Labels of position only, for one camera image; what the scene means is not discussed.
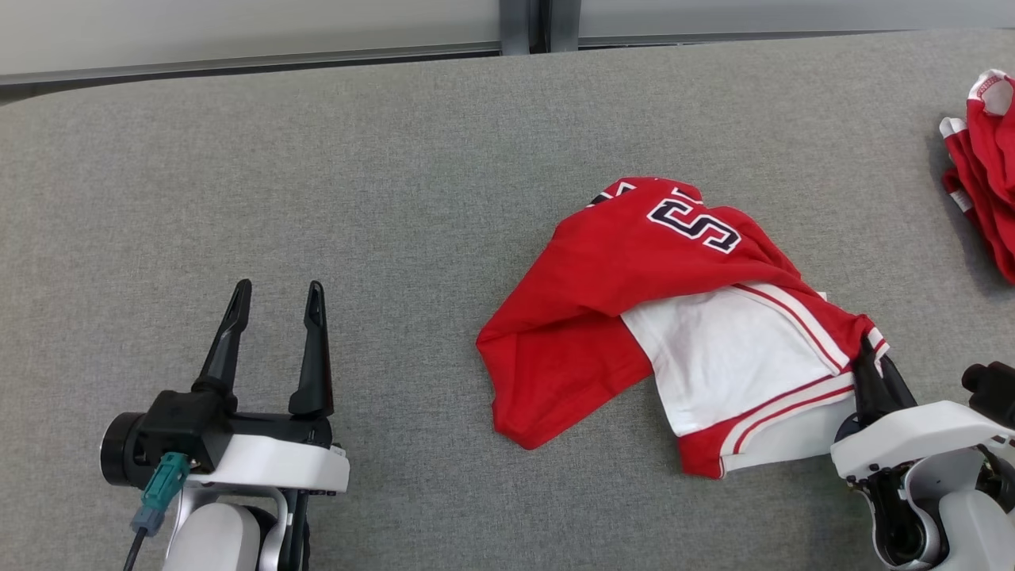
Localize grey metal frame post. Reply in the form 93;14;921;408
500;0;582;55

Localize red white Bulls jersey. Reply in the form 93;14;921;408
476;176;891;479

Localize teal plug left camera cable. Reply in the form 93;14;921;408
122;452;192;571

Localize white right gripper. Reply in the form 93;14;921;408
830;335;1015;481

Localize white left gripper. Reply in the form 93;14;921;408
189;279;350;497

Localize red Bulls shorts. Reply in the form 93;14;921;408
940;69;1015;285

